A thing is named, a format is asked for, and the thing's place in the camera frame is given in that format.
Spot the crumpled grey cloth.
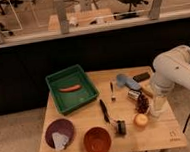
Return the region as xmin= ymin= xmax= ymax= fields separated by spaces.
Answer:
xmin=52 ymin=132 xmax=69 ymax=151

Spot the right grey metal post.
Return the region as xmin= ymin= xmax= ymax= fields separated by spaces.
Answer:
xmin=148 ymin=0 xmax=162 ymax=20

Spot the dark red grape bunch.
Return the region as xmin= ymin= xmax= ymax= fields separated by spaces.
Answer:
xmin=135 ymin=94 xmax=149 ymax=114

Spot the small metal can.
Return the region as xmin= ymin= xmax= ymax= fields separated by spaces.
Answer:
xmin=128 ymin=90 xmax=140 ymax=100

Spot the wooden table top board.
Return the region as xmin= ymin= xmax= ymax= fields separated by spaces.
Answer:
xmin=39 ymin=66 xmax=187 ymax=152

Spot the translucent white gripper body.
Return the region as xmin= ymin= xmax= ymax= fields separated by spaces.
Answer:
xmin=150 ymin=94 xmax=167 ymax=117

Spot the middle grey metal post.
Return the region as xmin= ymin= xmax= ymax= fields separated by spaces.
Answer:
xmin=54 ymin=0 xmax=70 ymax=34

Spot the orange sausage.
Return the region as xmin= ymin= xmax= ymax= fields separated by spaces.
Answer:
xmin=59 ymin=85 xmax=81 ymax=92

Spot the orange fruit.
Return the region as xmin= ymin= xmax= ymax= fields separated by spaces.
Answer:
xmin=134 ymin=113 xmax=149 ymax=128

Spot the dark maroon plate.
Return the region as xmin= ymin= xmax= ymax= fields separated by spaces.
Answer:
xmin=45 ymin=118 xmax=74 ymax=149

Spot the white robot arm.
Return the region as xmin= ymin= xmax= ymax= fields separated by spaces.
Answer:
xmin=149 ymin=45 xmax=190 ymax=117

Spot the red bowl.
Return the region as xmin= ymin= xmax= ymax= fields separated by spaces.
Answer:
xmin=83 ymin=126 xmax=111 ymax=152

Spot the green plastic tray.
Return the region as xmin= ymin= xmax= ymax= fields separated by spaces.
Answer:
xmin=45 ymin=65 xmax=99 ymax=115

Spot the black rectangular block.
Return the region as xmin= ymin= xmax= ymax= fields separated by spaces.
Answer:
xmin=133 ymin=72 xmax=150 ymax=82

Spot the wooden block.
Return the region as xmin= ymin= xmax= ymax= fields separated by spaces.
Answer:
xmin=142 ymin=84 xmax=153 ymax=98

